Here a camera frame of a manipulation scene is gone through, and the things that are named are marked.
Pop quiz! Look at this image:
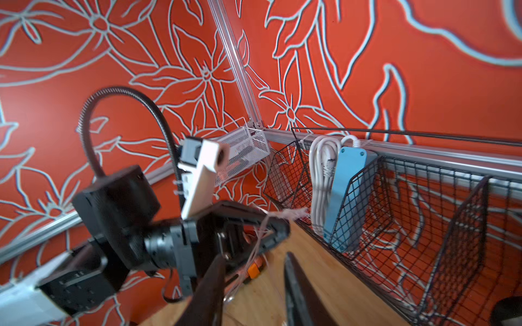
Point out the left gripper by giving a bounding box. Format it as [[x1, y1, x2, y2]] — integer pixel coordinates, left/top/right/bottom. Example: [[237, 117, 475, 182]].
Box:
[[173, 201, 290, 297]]

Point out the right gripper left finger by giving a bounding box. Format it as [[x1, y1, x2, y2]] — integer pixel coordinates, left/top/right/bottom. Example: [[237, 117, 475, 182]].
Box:
[[174, 255, 226, 326]]

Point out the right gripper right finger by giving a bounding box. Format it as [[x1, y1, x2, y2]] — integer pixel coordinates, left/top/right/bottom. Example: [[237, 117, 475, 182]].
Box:
[[284, 252, 337, 325]]

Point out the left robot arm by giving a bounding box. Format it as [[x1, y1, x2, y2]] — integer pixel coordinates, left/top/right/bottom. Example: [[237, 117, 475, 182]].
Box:
[[1, 86, 290, 325]]

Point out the blue power strip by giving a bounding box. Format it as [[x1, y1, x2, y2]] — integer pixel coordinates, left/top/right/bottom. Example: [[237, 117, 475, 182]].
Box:
[[324, 147, 378, 253]]

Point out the white power cord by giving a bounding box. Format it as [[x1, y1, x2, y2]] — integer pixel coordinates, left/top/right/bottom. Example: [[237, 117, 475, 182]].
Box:
[[307, 134, 364, 237]]

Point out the black wire basket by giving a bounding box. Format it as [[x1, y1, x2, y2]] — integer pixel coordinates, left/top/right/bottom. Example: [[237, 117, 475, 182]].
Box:
[[265, 128, 521, 325]]

